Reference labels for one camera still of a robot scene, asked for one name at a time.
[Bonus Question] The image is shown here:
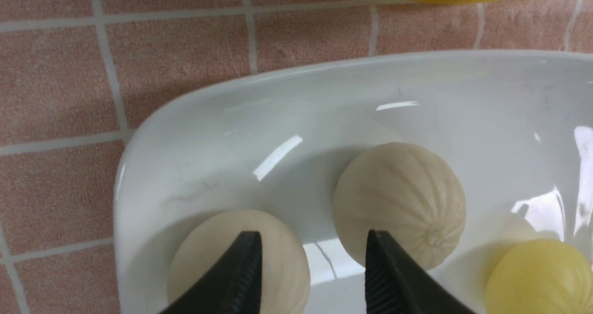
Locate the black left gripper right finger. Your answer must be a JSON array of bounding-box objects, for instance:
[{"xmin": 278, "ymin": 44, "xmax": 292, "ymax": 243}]
[{"xmin": 365, "ymin": 230, "xmax": 473, "ymax": 314}]

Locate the pink checkered tablecloth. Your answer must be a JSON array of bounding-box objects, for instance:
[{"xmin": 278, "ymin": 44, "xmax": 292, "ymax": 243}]
[{"xmin": 0, "ymin": 0, "xmax": 592, "ymax": 314}]

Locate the yellow steamed bun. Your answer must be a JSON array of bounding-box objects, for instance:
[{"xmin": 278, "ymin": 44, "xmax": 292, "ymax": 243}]
[{"xmin": 485, "ymin": 239, "xmax": 593, "ymax": 314}]

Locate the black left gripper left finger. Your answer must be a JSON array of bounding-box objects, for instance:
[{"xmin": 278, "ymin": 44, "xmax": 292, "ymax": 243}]
[{"xmin": 162, "ymin": 231, "xmax": 263, "ymax": 314}]

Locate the white square plate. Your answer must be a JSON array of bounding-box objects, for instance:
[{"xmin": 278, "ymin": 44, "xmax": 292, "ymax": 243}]
[{"xmin": 114, "ymin": 50, "xmax": 593, "ymax": 314}]

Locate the pale cream steamed bun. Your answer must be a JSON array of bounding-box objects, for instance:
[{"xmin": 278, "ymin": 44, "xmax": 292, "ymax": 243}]
[{"xmin": 167, "ymin": 210, "xmax": 310, "ymax": 314}]

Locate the beige steamed bun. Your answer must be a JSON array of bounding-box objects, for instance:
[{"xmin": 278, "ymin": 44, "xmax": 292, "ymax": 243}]
[{"xmin": 333, "ymin": 142, "xmax": 467, "ymax": 270}]

